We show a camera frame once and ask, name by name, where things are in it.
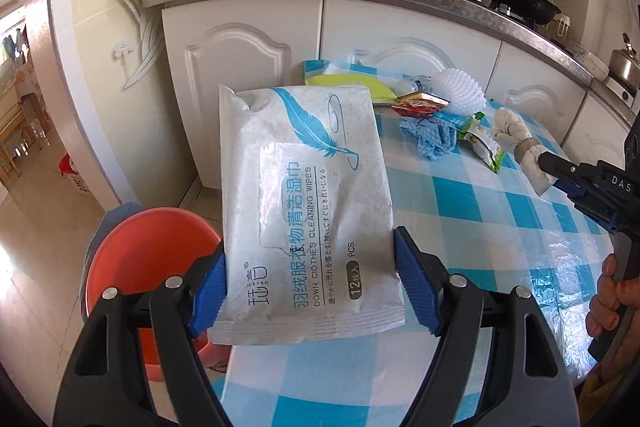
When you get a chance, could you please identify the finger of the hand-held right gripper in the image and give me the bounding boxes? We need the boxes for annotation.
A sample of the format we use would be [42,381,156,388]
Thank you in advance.
[552,177,587,201]
[537,150,590,180]

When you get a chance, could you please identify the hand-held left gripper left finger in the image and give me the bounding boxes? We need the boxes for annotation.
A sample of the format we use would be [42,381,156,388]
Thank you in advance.
[52,239,236,427]

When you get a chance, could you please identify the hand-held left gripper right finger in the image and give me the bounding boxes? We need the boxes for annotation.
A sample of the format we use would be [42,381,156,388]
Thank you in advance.
[392,224,581,427]

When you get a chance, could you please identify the white plush toy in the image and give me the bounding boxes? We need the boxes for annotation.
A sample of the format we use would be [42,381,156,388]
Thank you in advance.
[492,107,558,196]

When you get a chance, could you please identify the orange plastic basin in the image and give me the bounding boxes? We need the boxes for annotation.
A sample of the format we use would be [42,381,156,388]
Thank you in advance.
[85,207,223,383]

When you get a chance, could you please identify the white foam fruit net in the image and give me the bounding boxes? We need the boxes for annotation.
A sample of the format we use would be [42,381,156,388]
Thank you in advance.
[430,68,486,115]

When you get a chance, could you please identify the white cleaning wipes packet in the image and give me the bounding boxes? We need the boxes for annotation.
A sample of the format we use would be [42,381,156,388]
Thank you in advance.
[206,83,407,346]

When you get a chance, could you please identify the blue mesh cloth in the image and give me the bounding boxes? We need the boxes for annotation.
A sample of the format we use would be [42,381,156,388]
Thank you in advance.
[400,114,458,160]

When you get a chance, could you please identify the person's right hand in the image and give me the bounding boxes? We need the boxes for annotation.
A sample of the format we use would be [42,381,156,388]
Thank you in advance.
[586,252,640,340]

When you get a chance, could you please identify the white arched cabinet door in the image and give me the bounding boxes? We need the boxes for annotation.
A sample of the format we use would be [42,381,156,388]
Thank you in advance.
[482,42,588,148]
[322,0,501,98]
[162,0,323,190]

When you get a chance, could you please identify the green snack wrapper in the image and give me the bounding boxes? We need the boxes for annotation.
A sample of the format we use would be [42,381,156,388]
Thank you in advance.
[452,112,506,172]

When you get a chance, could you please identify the white patterned bowl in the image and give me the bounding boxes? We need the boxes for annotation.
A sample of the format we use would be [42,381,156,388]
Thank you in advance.
[572,42,611,80]

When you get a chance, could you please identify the small steel pot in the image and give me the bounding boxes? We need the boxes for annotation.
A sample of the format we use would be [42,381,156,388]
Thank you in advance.
[607,34,640,100]

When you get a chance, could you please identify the blue grey cloth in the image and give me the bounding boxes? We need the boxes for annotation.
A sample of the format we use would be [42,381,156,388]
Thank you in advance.
[87,202,151,268]

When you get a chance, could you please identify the red snack wrapper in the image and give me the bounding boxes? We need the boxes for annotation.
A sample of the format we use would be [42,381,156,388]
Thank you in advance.
[390,92,448,115]

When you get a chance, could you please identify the clear plastic wrapper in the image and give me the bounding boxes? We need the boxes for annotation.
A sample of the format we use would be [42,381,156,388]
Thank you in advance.
[395,77,433,95]

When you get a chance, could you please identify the red laundry basket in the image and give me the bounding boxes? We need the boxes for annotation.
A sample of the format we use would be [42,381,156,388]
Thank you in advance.
[59,153,93,198]

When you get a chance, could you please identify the person's yellow clothing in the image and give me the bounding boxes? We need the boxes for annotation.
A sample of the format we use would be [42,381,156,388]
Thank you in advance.
[575,357,618,410]

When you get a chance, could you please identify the yellow green packet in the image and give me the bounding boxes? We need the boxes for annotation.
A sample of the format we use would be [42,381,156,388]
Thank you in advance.
[305,74,398,105]

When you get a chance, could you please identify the wooden chair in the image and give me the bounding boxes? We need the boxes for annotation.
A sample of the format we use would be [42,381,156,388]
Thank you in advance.
[0,92,51,178]

